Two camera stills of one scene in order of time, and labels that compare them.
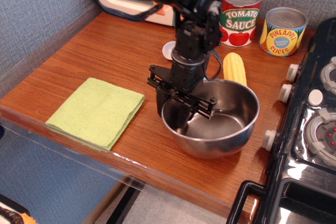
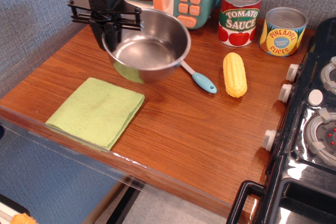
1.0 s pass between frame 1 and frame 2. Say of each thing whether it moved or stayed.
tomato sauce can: stayed
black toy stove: stayed
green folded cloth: stayed
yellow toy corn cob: stayed
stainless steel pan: moved
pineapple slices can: stayed
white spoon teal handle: moved
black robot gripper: moved
